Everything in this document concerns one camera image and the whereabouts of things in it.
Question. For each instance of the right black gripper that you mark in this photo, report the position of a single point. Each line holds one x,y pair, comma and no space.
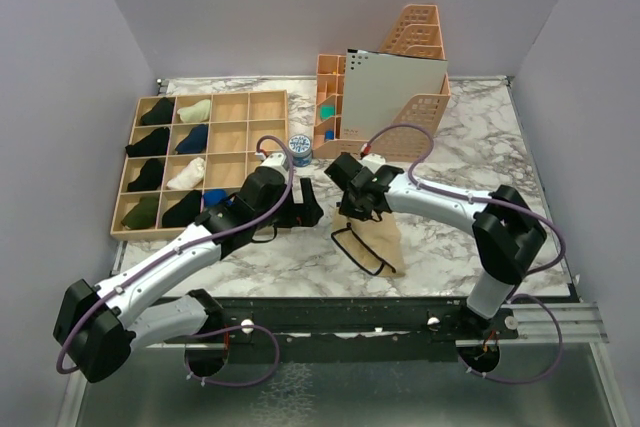
346,209

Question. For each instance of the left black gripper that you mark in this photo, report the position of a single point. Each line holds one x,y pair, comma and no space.
301,214

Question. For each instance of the beige underwear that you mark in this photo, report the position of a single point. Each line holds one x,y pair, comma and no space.
374,247

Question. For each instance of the blue boxer underwear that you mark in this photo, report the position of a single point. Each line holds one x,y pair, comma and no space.
214,197

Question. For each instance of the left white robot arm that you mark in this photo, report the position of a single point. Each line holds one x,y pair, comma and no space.
98,326

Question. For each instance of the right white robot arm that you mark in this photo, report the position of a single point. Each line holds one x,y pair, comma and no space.
508,235

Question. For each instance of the blue patterned round tin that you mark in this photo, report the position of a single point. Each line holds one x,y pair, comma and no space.
300,147

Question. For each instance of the grey white folder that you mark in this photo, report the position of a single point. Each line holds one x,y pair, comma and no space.
378,85

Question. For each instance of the black rolled sock bottom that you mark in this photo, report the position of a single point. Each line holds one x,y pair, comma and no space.
183,212

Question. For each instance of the black rolled sock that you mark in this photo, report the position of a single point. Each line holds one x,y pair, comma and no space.
183,212
143,175
154,144
160,114

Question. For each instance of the white rolled sock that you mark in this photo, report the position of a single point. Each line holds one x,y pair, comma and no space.
185,174

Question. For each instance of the navy rolled sock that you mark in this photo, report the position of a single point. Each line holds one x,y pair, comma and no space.
195,142

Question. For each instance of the wooden compartment tray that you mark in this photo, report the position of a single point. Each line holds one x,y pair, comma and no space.
238,124

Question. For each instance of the pale green rolled sock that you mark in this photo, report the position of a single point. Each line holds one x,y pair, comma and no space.
196,113

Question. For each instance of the dark green rolled sock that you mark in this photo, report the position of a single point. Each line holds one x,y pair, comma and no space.
143,215

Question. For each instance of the peach file organizer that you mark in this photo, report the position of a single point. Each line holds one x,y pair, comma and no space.
417,33

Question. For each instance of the black rolled sock top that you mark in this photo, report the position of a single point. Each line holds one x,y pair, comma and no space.
160,114

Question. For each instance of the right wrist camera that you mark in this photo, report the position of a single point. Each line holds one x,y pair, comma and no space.
373,162

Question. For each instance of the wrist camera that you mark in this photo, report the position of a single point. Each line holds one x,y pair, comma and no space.
277,161
373,162

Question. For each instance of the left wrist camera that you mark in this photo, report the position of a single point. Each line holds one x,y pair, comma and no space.
277,161

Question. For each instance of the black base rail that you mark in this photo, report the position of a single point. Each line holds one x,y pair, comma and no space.
360,329

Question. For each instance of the aluminium extrusion rail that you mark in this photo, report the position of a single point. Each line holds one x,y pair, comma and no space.
578,322

